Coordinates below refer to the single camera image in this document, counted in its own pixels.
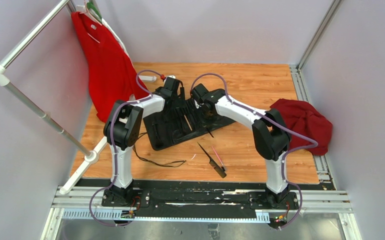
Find black makeup brush roll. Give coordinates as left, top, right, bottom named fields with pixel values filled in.
left=143, top=98, right=235, bottom=151

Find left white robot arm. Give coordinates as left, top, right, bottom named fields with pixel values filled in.
left=103, top=76, right=185, bottom=207

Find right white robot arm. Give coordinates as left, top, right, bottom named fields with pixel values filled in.
left=190, top=83, right=291, bottom=209

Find red hanging shirt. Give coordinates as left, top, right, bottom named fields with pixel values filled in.
left=71, top=12, right=149, bottom=122

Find black comb brush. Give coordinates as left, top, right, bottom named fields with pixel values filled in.
left=197, top=143, right=227, bottom=179

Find dark red crumpled cloth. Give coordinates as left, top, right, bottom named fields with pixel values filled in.
left=270, top=98, right=333, bottom=156

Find metal clothes rack pole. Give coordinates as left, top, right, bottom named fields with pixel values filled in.
left=0, top=0, right=91, bottom=195

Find green white hangers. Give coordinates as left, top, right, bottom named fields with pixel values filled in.
left=75, top=0, right=103, bottom=25

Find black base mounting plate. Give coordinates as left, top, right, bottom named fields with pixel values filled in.
left=101, top=179, right=300, bottom=220

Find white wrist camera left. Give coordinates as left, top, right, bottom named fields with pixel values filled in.
left=160, top=74, right=176, bottom=81

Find pink handled makeup brush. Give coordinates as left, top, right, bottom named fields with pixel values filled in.
left=211, top=146, right=226, bottom=172

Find black tie cord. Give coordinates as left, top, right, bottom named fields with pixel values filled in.
left=133, top=145, right=187, bottom=169

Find aluminium frame post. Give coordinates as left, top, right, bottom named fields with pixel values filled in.
left=296, top=0, right=343, bottom=71

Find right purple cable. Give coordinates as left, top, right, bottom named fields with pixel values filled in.
left=190, top=73, right=319, bottom=229

